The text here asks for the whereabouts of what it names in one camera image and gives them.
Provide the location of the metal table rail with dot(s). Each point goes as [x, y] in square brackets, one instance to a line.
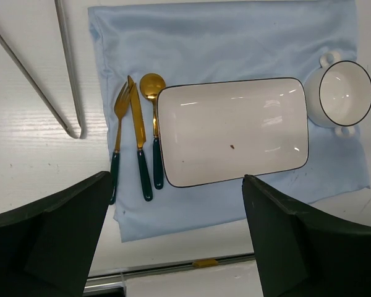
[116, 281]

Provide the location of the stainless steel tongs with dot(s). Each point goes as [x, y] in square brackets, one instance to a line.
[71, 71]

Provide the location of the gold knife green handle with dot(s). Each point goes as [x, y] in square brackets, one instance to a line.
[140, 136]

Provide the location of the gold fork green handle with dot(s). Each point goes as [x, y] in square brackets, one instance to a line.
[120, 109]

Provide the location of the white two-handled bowl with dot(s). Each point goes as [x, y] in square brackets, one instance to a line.
[338, 94]

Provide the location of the gold spoon green handle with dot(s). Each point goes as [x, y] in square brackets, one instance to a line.
[151, 85]

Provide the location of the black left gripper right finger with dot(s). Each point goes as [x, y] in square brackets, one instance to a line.
[303, 251]

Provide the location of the yellow clip on rail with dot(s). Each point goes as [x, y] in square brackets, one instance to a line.
[204, 263]

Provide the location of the white rectangular plate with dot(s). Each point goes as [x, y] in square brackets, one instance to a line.
[220, 131]

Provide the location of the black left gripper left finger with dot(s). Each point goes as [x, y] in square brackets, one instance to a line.
[47, 246]

